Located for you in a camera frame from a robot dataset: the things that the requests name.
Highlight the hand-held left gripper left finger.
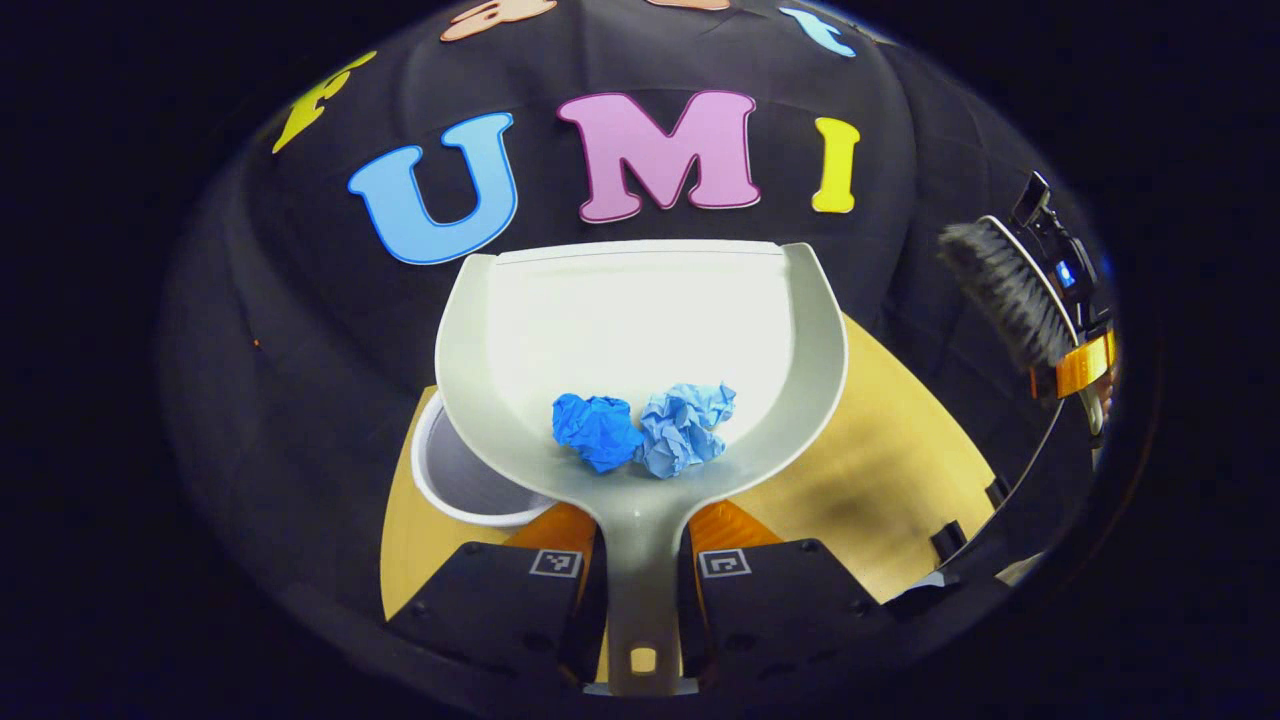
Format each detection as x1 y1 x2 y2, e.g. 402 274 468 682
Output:
385 500 608 689

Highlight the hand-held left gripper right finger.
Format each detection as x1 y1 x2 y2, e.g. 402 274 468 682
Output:
680 500 901 691

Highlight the small grey broom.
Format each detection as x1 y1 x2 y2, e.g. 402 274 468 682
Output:
938 215 1106 441

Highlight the white garbage bin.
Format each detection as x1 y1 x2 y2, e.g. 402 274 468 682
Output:
410 392 561 529

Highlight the dark blue paper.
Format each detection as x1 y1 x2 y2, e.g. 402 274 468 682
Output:
552 392 646 474

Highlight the light blue paper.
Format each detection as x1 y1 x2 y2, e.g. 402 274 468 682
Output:
635 382 738 479

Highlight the grey dustpan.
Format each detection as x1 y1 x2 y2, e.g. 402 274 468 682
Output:
435 240 849 698

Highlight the wooden desktop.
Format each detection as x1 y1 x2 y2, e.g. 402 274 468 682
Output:
380 315 1001 681

